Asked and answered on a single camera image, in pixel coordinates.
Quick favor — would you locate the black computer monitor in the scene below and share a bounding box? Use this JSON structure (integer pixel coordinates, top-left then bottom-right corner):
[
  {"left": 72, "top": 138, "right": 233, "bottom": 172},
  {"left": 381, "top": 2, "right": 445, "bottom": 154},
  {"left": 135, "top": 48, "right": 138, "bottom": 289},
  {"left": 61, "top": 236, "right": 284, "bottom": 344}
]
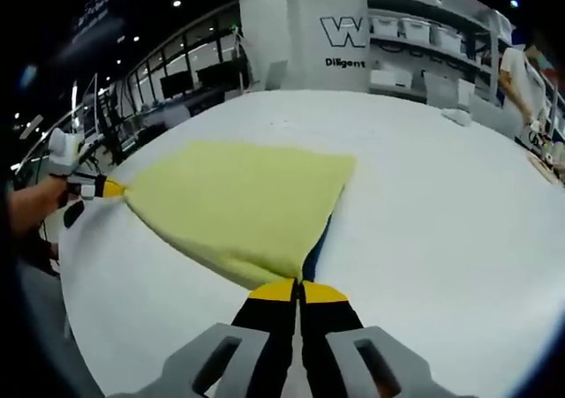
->
[
  {"left": 159, "top": 71, "right": 189, "bottom": 100},
  {"left": 196, "top": 64, "right": 242, "bottom": 91}
]

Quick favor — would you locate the small white cloth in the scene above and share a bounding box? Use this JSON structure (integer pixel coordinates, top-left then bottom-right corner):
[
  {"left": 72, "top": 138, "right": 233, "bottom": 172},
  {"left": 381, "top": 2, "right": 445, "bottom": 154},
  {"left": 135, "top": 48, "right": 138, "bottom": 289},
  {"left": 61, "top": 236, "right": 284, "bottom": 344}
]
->
[{"left": 441, "top": 106, "right": 472, "bottom": 128}]

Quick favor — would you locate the grey chair back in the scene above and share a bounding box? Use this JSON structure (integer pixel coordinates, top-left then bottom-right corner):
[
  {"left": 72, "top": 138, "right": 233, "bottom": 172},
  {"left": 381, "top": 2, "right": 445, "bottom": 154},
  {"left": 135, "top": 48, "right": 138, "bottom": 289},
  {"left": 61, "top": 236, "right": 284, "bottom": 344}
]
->
[
  {"left": 422, "top": 71, "right": 460, "bottom": 107},
  {"left": 470, "top": 93, "right": 520, "bottom": 139}
]

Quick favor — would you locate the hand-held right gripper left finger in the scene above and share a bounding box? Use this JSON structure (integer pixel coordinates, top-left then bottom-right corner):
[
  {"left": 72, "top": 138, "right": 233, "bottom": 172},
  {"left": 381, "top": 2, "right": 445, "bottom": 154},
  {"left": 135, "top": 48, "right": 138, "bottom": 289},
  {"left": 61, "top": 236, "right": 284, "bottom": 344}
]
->
[{"left": 105, "top": 278, "right": 298, "bottom": 398}]

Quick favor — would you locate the white box on shelf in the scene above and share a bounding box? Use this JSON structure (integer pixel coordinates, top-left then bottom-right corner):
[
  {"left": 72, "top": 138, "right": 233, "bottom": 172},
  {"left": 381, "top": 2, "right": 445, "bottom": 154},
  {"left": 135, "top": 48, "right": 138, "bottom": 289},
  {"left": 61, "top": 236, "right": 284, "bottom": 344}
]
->
[{"left": 370, "top": 69, "right": 411, "bottom": 88}]

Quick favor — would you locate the grey metal shelf unit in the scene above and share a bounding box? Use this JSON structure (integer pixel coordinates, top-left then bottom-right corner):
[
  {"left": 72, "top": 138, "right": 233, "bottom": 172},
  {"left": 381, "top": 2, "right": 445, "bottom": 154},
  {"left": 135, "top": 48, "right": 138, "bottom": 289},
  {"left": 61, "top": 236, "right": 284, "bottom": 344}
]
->
[{"left": 364, "top": 0, "right": 516, "bottom": 108}]

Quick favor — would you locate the black oval pad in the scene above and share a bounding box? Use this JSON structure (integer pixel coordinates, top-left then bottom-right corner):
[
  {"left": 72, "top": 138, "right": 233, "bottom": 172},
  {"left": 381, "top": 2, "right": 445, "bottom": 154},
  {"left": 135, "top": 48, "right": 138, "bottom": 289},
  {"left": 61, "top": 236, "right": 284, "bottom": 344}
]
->
[{"left": 64, "top": 201, "right": 86, "bottom": 230}]

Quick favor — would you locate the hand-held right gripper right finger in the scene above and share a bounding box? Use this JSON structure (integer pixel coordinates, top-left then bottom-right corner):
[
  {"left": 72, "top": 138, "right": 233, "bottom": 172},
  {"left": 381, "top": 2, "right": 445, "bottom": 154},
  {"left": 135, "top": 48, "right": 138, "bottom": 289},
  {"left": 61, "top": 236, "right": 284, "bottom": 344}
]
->
[{"left": 298, "top": 280, "right": 478, "bottom": 398}]

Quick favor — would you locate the yellow blue grey garment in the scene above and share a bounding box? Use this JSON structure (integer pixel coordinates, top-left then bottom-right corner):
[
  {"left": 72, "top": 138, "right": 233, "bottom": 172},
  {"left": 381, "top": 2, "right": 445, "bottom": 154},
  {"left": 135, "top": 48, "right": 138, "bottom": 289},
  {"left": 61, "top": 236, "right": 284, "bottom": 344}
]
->
[{"left": 123, "top": 139, "right": 358, "bottom": 291}]

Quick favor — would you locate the hanging dark display screen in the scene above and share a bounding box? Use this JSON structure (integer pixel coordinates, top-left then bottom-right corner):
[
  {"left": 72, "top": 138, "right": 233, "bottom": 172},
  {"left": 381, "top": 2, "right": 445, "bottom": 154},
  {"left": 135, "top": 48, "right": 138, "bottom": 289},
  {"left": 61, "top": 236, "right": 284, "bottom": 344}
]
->
[{"left": 70, "top": 0, "right": 129, "bottom": 41}]

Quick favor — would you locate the grey chair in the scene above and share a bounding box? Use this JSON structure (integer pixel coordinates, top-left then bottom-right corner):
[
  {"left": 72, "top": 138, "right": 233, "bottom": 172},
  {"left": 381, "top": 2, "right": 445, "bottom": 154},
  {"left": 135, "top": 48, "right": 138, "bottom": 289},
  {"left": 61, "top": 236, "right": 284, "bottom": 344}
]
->
[
  {"left": 266, "top": 60, "right": 289, "bottom": 93},
  {"left": 422, "top": 71, "right": 460, "bottom": 107},
  {"left": 470, "top": 93, "right": 520, "bottom": 139}
]

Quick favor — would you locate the white storage bin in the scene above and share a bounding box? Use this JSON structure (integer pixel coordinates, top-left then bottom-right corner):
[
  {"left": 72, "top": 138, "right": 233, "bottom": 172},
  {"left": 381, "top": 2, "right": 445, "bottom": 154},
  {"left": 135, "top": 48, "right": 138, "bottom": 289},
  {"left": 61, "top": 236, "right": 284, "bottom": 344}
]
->
[
  {"left": 373, "top": 16, "right": 401, "bottom": 37},
  {"left": 430, "top": 25, "right": 463, "bottom": 50},
  {"left": 401, "top": 18, "right": 432, "bottom": 41}
]

